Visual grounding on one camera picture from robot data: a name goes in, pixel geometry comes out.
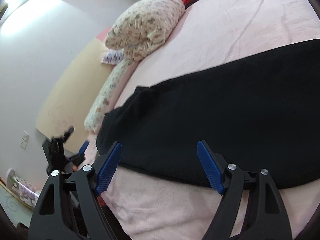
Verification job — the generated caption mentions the black pants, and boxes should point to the black pants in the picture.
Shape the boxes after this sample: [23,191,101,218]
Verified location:
[97,40,319,189]

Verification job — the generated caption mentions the long bear print pillow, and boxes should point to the long bear print pillow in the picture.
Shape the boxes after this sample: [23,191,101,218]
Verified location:
[84,59,138,133]

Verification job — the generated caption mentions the cream and pink headboard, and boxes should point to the cream and pink headboard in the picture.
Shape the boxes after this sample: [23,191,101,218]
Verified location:
[36,27,113,153]

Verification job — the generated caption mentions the round bear print cushion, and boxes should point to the round bear print cushion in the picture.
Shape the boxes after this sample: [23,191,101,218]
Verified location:
[105,0,185,61]

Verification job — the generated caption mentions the pink fleece bed blanket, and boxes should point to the pink fleece bed blanket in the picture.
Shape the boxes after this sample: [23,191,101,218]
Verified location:
[97,0,319,239]

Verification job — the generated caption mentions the white wall switch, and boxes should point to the white wall switch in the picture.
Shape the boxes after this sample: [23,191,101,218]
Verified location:
[20,131,30,150]

